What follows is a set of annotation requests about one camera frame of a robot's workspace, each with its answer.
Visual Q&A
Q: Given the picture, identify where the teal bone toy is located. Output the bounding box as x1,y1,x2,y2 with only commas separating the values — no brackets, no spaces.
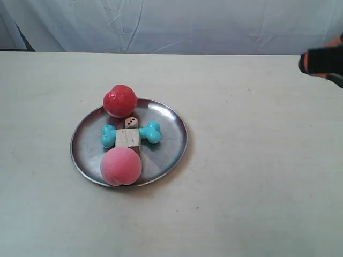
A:
100,121,161,148

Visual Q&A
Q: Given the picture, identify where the small wooden die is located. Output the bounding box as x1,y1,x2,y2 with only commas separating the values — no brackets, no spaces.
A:
124,117,139,129

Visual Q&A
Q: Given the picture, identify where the red apple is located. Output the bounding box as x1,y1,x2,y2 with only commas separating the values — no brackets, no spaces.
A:
103,84,138,118

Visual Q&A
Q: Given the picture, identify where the wooden block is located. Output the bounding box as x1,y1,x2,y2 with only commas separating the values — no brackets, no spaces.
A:
115,128,141,155

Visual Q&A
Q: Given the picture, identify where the pink peach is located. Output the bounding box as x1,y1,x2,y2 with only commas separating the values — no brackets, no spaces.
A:
100,147,142,186

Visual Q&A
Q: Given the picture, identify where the round metal plate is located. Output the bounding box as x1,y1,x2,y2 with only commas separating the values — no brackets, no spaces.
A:
70,98,188,187

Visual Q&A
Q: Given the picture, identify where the white backdrop cloth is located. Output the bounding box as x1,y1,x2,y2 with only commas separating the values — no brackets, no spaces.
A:
1,1,342,55

